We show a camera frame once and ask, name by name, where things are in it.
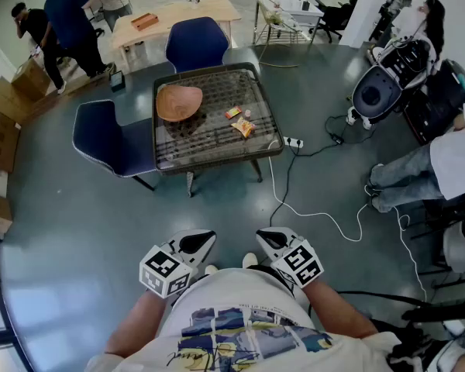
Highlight white cable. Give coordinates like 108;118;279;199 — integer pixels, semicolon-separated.
363;184;428;302
267;139;373;243

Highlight yellow cable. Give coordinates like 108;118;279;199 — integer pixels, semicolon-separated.
257;43;299;69

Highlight black equipment case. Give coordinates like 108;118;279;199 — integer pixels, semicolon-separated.
401;58;465;146

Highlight gold wire rack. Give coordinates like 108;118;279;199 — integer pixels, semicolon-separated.
253;0;315;48

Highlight person's black shorts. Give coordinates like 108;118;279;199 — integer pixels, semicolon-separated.
255;263;298;298

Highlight blue chair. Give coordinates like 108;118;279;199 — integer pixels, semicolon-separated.
165;16;230;74
72;98;158;192

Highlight grey office chair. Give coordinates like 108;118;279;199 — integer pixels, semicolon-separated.
410;190;465;290

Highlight person's right forearm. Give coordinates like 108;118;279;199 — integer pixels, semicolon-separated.
301;280;379;340

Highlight black tripod stand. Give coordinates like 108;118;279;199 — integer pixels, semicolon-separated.
340;291;465;372

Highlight black and white robot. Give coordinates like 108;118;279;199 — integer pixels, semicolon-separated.
346;39;439;131

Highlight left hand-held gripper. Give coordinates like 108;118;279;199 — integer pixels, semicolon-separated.
139;229;217;298

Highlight orange patterned snack packet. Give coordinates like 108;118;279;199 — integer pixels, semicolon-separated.
230;116;257;138

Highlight orange wooden box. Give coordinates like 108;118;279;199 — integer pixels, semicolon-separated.
130;12;159;32

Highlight light wooden table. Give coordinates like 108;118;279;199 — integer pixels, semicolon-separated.
110;0;243;73

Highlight dark teal box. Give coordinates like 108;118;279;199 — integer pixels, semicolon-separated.
108;71;126;93

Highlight black cable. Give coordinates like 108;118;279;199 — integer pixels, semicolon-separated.
269;114;357;228

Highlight white desk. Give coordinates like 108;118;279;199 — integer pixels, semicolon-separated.
257;0;326;19

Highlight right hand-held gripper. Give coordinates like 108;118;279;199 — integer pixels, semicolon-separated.
255;226;325;288

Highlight wicker glass-top table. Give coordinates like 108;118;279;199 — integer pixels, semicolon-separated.
151;62;285;198

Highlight person's white printed shirt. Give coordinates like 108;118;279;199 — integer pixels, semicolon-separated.
84;267;404;372

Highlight wooden bowl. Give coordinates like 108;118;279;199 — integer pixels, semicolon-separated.
156;84;203;122

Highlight black office chair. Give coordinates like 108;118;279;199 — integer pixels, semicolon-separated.
308;0;360;45

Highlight person's left forearm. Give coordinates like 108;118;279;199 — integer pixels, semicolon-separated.
103;289;175;358

